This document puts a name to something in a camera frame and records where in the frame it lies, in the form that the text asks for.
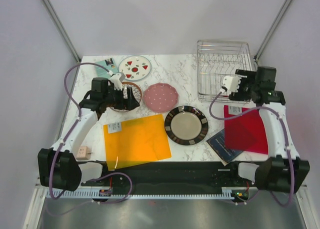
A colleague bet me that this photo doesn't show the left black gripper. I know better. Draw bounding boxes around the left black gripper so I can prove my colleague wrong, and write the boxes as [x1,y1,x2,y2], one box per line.
[103,86,140,111]

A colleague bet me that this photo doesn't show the metal wire dish rack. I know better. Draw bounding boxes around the metal wire dish rack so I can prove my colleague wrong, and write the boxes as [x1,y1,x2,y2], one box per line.
[196,39,257,102]

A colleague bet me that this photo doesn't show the dark rim beige plate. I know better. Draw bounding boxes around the dark rim beige plate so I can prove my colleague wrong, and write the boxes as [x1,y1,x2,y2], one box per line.
[164,105,209,146]

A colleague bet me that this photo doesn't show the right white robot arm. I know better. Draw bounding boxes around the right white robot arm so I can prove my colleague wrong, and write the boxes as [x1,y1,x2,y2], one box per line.
[228,66,310,194]

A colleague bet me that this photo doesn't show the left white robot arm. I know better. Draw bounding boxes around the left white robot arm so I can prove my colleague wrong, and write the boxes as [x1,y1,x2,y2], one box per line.
[37,77,140,192]

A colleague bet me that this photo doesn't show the brown rim floral plate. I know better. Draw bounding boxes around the brown rim floral plate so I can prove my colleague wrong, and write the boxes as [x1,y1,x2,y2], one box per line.
[110,82,143,113]

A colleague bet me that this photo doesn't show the pink polka dot plate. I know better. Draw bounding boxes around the pink polka dot plate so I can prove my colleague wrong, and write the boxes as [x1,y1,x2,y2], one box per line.
[142,83,179,113]

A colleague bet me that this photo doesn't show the white watermelon pattern plate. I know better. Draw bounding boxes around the white watermelon pattern plate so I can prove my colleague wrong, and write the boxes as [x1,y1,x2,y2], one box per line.
[118,55,152,82]

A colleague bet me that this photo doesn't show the teal book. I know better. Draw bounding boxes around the teal book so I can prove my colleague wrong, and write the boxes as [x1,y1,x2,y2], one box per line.
[94,58,119,79]

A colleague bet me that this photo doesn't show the orange translucent plastic sheet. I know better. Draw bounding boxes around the orange translucent plastic sheet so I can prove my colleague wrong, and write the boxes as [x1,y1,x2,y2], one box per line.
[103,114,172,171]

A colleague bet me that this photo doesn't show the red translucent plastic sheet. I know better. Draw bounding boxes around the red translucent plastic sheet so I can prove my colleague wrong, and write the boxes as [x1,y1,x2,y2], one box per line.
[224,110,268,155]

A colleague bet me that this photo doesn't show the dark blue book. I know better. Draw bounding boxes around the dark blue book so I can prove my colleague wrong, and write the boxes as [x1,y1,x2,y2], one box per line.
[206,129,243,166]

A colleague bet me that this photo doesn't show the pink cube power socket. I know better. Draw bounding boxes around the pink cube power socket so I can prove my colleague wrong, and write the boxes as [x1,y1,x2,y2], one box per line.
[75,146,92,161]

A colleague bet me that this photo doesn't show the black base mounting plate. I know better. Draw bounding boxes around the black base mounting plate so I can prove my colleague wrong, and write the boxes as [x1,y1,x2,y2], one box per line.
[82,161,252,196]

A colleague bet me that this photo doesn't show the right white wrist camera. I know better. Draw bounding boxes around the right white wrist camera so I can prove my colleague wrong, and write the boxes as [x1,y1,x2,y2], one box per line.
[220,75,242,93]

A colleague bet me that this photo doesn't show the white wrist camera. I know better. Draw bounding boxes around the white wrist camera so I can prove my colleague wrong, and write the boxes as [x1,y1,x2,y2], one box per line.
[109,72,125,91]
[220,75,242,93]

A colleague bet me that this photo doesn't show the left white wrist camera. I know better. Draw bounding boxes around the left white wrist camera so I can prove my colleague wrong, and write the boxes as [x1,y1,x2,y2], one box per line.
[109,72,125,91]

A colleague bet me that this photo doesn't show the right aluminium frame post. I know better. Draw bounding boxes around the right aluminium frame post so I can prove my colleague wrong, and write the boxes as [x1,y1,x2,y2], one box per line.
[253,0,294,64]

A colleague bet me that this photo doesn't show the aluminium frame post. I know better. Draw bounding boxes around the aluminium frame post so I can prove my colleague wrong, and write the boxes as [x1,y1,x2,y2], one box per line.
[41,0,81,63]
[253,0,294,64]

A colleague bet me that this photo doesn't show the white slotted cable duct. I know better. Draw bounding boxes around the white slotted cable duct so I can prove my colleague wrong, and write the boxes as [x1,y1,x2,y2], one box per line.
[44,186,248,200]

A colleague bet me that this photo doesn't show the left aluminium frame post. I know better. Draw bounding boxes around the left aluminium frame post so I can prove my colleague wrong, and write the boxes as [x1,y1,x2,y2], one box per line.
[41,0,81,63]

